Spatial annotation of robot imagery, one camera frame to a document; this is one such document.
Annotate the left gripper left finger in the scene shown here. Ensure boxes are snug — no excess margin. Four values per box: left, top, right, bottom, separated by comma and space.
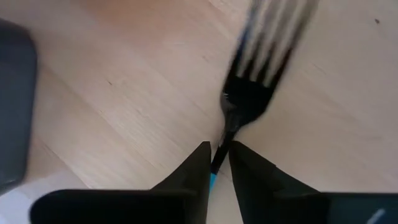
29, 141, 213, 224

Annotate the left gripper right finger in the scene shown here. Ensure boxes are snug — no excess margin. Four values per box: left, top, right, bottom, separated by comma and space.
228, 140, 398, 224

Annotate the blue-handled dark fork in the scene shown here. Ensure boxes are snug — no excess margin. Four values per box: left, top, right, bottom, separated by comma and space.
208, 0, 321, 194

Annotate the grey plastic bin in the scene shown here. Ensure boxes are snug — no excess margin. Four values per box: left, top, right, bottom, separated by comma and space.
0, 18, 39, 195

